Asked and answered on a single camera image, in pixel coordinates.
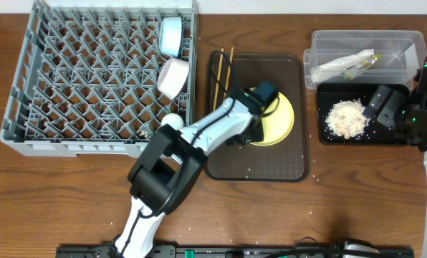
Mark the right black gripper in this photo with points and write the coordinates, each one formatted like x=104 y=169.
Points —
x=396 y=99

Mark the yellow round plate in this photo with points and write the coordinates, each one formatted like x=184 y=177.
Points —
x=278 y=125

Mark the green snack packet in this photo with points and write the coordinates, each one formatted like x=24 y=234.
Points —
x=369 y=61

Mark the white cup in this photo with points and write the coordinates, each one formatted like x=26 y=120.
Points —
x=174 y=120

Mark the wooden chopstick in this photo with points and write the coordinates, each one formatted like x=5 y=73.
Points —
x=228 y=72
x=218 y=77

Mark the pink white bowl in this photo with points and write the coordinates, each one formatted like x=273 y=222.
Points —
x=173 y=77

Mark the blue bowl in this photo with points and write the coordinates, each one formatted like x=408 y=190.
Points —
x=170 y=36

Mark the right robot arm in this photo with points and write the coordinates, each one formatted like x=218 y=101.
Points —
x=406 y=116

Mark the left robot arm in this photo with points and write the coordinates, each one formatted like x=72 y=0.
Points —
x=170 y=164

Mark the rice food waste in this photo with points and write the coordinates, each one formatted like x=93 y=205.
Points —
x=346 y=119

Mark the black waste tray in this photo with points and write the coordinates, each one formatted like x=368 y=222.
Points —
x=329 y=94

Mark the dark brown serving tray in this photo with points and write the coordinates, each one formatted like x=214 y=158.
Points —
x=287 y=160

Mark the clear plastic bin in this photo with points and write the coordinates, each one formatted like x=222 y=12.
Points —
x=399 y=53

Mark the grey plastic dish rack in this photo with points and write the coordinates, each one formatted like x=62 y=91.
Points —
x=86 y=78

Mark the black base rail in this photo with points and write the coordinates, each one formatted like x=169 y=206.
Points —
x=305 y=247

